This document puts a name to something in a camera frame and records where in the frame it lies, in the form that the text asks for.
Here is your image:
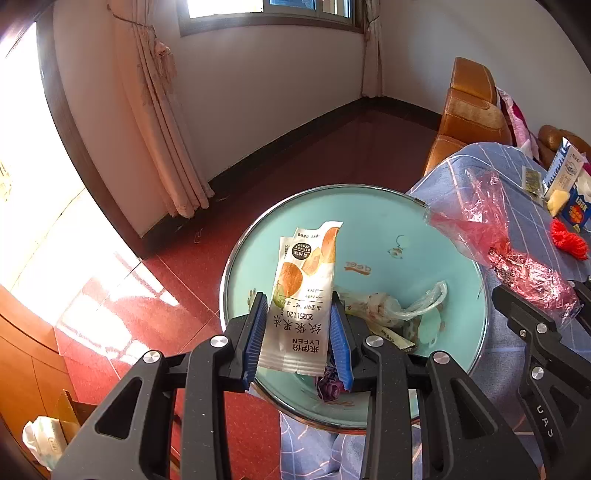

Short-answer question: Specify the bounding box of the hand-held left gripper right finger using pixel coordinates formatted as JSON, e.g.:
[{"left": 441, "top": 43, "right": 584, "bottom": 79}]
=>
[{"left": 330, "top": 305, "right": 539, "bottom": 480}]

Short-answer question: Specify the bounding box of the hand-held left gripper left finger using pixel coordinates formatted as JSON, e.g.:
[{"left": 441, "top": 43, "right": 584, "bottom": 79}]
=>
[{"left": 51, "top": 292, "right": 269, "bottom": 480}]

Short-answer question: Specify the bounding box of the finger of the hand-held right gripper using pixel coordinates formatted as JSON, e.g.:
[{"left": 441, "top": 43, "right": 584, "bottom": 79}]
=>
[
  {"left": 492, "top": 285, "right": 591, "bottom": 402},
  {"left": 570, "top": 277, "right": 591, "bottom": 333}
]

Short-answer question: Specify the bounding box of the purple snack wrapper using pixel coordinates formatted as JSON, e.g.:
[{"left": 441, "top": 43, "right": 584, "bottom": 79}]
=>
[{"left": 315, "top": 364, "right": 347, "bottom": 402}]

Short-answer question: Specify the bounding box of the white snack packet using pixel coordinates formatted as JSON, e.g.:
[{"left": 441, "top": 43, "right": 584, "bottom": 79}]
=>
[{"left": 256, "top": 220, "right": 345, "bottom": 377}]

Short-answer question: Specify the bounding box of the red transparent plastic bag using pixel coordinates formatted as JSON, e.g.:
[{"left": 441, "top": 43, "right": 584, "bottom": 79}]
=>
[{"left": 427, "top": 167, "right": 580, "bottom": 317}]

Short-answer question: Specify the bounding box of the teal cartoon print bin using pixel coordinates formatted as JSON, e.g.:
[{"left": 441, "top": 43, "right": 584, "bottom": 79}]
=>
[{"left": 221, "top": 184, "right": 489, "bottom": 431}]

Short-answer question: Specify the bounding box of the tan sachet wrapper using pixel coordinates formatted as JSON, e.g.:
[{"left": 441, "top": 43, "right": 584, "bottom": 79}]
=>
[{"left": 369, "top": 322, "right": 419, "bottom": 355}]

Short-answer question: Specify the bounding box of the clear plastic bag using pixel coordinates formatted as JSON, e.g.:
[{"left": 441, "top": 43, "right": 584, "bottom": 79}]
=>
[{"left": 335, "top": 281, "right": 448, "bottom": 330}]

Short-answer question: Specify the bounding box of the red mesh net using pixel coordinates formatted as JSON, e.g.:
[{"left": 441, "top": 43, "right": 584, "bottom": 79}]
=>
[{"left": 551, "top": 218, "right": 591, "bottom": 262}]

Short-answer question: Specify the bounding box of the blue orange snack packet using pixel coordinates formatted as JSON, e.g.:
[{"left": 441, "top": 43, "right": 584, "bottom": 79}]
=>
[{"left": 558, "top": 185, "right": 591, "bottom": 232}]

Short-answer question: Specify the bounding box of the blue plaid cloth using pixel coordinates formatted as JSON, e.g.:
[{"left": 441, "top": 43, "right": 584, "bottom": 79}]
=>
[{"left": 277, "top": 143, "right": 591, "bottom": 480}]

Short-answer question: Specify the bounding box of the pale yellow wrapper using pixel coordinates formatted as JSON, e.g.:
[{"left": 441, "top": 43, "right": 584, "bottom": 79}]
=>
[{"left": 547, "top": 189, "right": 570, "bottom": 216}]

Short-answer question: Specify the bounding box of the blue and white carton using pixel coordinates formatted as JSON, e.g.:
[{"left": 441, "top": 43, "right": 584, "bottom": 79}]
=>
[{"left": 545, "top": 137, "right": 585, "bottom": 199}]

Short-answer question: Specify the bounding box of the pink floral cloth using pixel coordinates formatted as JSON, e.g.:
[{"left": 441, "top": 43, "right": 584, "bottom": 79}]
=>
[{"left": 496, "top": 85, "right": 541, "bottom": 158}]

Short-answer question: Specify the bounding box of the brown cardboard box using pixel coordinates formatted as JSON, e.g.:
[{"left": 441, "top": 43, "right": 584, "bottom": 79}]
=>
[{"left": 51, "top": 390, "right": 100, "bottom": 444}]

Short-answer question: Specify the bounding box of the orange leather sofa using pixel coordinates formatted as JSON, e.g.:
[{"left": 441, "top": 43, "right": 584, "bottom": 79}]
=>
[{"left": 422, "top": 58, "right": 591, "bottom": 178}]

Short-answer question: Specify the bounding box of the wooden cabinet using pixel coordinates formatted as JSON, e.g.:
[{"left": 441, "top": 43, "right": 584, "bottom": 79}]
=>
[{"left": 0, "top": 284, "right": 81, "bottom": 416}]

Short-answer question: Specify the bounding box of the white tissue pack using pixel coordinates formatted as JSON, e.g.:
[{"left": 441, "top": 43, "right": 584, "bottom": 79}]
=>
[{"left": 22, "top": 415, "right": 70, "bottom": 472}]

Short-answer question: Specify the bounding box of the large pink curtain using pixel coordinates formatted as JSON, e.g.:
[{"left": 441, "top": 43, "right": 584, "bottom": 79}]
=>
[{"left": 108, "top": 0, "right": 215, "bottom": 217}]

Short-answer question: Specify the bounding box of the narrow pink curtain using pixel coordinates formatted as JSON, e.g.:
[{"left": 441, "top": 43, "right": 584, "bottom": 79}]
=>
[{"left": 360, "top": 0, "right": 386, "bottom": 97}]

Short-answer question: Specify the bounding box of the window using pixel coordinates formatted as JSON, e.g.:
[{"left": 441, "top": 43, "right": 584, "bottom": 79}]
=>
[{"left": 178, "top": 0, "right": 365, "bottom": 38}]

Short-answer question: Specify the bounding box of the dark wooden door frame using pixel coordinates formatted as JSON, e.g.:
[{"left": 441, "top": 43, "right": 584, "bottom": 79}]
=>
[{"left": 37, "top": 18, "right": 148, "bottom": 259}]

